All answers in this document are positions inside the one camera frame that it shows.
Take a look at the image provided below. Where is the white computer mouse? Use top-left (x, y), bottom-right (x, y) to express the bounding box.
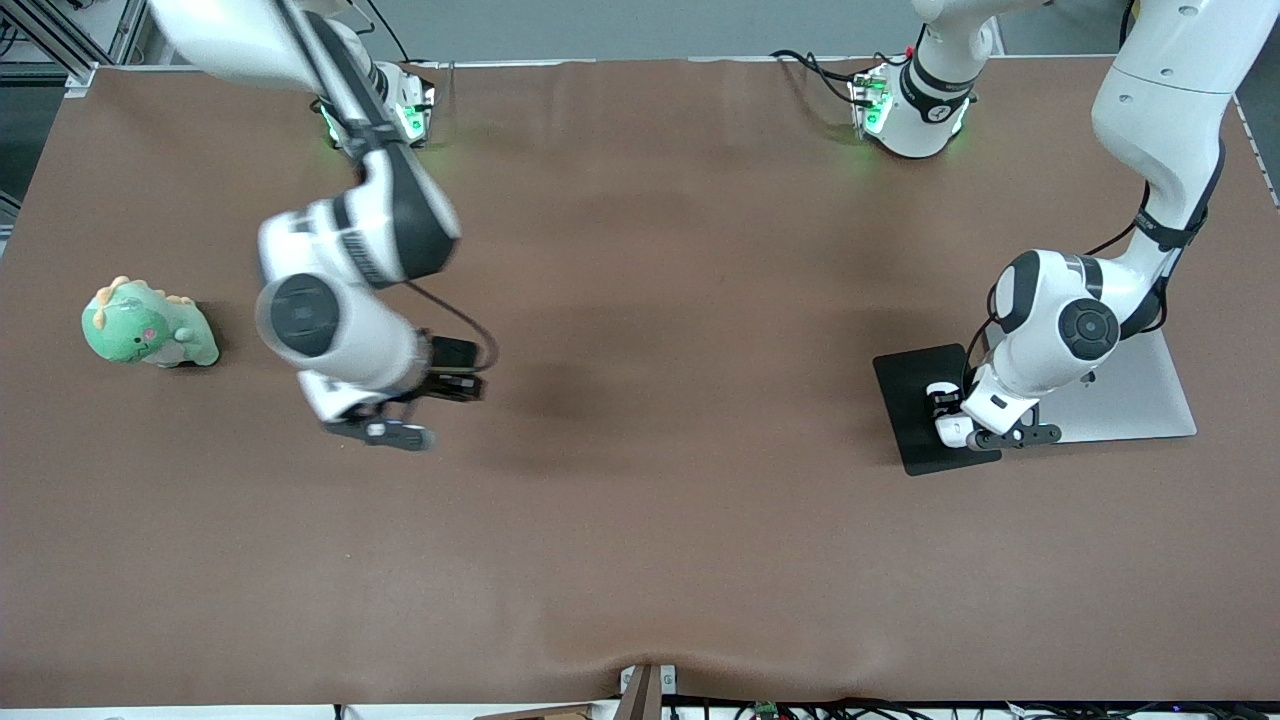
top-left (925, 380), bottom-right (979, 450)

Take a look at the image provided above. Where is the black phone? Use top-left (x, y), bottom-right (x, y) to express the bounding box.
top-left (430, 337), bottom-right (481, 377)

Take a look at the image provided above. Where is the black mouse pad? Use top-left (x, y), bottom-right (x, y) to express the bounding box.
top-left (873, 342), bottom-right (1004, 477)

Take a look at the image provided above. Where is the silver laptop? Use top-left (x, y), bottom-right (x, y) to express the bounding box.
top-left (1035, 328), bottom-right (1199, 445)

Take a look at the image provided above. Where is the green dinosaur plush toy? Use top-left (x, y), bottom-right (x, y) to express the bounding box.
top-left (81, 276), bottom-right (221, 369)

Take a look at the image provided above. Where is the brown table cover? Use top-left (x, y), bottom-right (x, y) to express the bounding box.
top-left (0, 58), bottom-right (1280, 707)

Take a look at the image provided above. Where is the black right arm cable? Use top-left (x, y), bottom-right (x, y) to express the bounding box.
top-left (280, 0), bottom-right (499, 373)

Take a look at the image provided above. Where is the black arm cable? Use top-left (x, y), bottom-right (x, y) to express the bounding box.
top-left (280, 0), bottom-right (499, 373)
top-left (960, 140), bottom-right (1229, 396)

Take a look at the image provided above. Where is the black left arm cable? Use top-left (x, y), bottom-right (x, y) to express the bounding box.
top-left (960, 140), bottom-right (1229, 396)

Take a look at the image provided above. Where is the brown camera mount bracket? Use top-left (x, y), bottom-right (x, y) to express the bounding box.
top-left (618, 663), bottom-right (678, 720)

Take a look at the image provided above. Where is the black base cable bundle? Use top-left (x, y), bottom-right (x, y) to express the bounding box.
top-left (770, 45), bottom-right (916, 107)

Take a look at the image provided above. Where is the aluminium frame profile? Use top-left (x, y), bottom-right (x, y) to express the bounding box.
top-left (0, 0), bottom-right (151, 97)

